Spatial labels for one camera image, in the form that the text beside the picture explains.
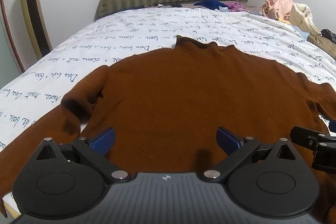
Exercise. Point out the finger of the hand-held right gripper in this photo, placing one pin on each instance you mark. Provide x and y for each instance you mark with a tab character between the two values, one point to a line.
304	136

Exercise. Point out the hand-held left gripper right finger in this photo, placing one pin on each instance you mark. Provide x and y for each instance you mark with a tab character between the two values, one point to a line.
226	139

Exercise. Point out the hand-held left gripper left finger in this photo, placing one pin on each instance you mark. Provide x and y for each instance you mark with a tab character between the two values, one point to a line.
103	142

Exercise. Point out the brown knit sweater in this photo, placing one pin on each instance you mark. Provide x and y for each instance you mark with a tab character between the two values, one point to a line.
183	95

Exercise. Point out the pink clothes pile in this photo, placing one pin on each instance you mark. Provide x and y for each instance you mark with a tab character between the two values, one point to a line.
278	7

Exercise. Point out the black cloth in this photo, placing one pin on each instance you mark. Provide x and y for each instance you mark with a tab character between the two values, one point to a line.
329	34

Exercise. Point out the white script-printed bed cover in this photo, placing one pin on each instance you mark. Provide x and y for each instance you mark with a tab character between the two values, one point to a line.
131	27

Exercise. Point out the purple garment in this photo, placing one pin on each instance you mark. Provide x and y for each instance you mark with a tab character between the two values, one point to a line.
236	6

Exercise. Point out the blue garment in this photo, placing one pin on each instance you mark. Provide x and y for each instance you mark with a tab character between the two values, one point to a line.
210	4

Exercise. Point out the gold tower fan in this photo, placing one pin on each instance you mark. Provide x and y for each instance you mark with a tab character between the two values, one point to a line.
34	16

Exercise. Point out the reddish wooden door frame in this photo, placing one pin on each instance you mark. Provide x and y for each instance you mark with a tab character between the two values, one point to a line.
17	57

